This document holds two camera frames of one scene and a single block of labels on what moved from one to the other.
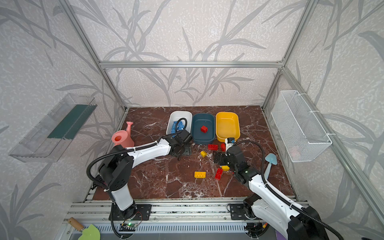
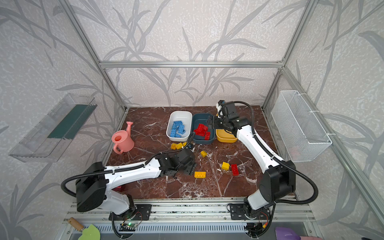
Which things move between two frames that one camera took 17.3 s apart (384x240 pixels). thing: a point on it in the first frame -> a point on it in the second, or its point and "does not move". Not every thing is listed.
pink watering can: (123, 138) does not move
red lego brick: (212, 147) -> (207, 136)
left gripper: (187, 145) -> (191, 167)
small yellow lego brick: (225, 168) does not move
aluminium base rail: (174, 218) does not move
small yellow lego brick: (203, 153) does not move
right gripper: (222, 156) -> (214, 122)
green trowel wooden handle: (72, 221) does not move
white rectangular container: (175, 116) does not move
